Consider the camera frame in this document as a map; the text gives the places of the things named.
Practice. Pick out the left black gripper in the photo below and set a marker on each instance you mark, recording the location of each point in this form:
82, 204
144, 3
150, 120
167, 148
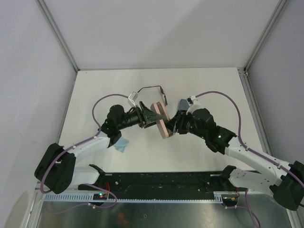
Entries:
147, 118

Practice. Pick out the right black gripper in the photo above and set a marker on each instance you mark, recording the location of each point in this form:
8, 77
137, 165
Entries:
177, 122

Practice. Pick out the pink glasses case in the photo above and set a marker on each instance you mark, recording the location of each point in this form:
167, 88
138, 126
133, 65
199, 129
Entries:
160, 108

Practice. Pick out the brown thin-frame glasses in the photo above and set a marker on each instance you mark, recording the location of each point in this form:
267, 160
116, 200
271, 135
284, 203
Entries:
159, 90

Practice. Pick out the small blue cloth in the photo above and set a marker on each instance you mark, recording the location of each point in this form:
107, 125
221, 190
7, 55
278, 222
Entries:
121, 144

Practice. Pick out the blue-grey glasses case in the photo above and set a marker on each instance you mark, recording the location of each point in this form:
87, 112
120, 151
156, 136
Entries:
183, 105

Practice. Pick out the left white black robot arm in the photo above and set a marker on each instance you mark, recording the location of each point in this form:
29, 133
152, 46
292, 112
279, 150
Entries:
57, 169

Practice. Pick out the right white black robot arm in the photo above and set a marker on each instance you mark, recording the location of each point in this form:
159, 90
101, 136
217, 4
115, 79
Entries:
277, 178

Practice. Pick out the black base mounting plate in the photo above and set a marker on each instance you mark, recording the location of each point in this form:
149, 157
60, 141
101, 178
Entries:
151, 183

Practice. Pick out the small circuit board with leds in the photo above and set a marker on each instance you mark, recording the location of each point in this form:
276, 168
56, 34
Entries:
100, 196

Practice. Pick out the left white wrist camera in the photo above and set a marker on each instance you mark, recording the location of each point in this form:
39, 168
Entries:
132, 98

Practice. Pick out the white slotted cable duct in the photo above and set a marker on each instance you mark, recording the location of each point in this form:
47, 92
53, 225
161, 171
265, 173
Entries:
187, 197

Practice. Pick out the left aluminium frame post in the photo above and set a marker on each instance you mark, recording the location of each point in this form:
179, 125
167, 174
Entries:
57, 33

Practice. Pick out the aluminium frame post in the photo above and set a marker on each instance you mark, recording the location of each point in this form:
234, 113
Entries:
275, 17
57, 33

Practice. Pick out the right aluminium frame post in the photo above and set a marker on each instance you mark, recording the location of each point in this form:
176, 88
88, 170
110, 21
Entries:
275, 17

